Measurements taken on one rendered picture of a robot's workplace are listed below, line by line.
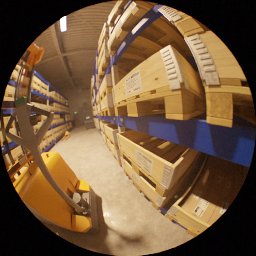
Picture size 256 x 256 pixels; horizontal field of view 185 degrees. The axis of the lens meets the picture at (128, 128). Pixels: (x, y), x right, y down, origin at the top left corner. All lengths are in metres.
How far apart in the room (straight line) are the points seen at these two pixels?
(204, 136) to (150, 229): 1.14
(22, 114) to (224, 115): 0.82
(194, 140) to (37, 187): 1.08
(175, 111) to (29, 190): 1.05
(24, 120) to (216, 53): 0.84
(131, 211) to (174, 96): 1.31
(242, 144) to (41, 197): 1.16
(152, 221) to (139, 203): 0.36
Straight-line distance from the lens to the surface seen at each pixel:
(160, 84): 0.39
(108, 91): 1.23
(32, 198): 0.83
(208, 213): 0.93
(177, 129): 0.41
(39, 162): 0.63
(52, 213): 0.89
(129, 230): 1.24
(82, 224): 1.04
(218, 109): 0.30
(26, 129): 0.57
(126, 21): 1.06
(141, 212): 1.28
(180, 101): 0.33
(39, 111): 0.51
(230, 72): 0.33
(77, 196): 1.09
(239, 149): 0.40
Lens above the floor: 1.23
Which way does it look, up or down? 13 degrees down
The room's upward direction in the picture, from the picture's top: 7 degrees counter-clockwise
